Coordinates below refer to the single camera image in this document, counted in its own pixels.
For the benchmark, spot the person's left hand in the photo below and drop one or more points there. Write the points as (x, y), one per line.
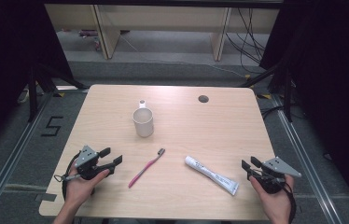
(77, 189)

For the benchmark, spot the white cup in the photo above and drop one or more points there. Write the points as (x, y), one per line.
(143, 123)

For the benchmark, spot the black metal stand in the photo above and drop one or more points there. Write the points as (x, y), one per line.
(33, 93)
(287, 93)

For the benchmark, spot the person's right hand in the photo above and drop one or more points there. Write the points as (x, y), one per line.
(276, 203)

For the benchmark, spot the aluminium floor rail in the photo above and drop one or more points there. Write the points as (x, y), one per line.
(14, 149)
(303, 155)

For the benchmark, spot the white toothpaste tube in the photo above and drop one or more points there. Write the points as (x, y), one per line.
(213, 175)

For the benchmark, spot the dark curtain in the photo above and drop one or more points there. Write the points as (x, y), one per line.
(7, 62)
(334, 77)

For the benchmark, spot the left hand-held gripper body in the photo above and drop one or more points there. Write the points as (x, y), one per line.
(85, 157)

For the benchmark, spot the light wooden shelf unit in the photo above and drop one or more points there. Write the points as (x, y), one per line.
(163, 18)

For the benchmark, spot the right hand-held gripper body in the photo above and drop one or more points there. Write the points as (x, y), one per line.
(280, 168)

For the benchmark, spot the grey tape strip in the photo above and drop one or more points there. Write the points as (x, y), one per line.
(45, 197)

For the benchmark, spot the small red floor clutter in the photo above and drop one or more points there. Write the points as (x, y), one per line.
(93, 39)

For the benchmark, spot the pink toothbrush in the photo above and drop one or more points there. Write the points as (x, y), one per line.
(146, 168)

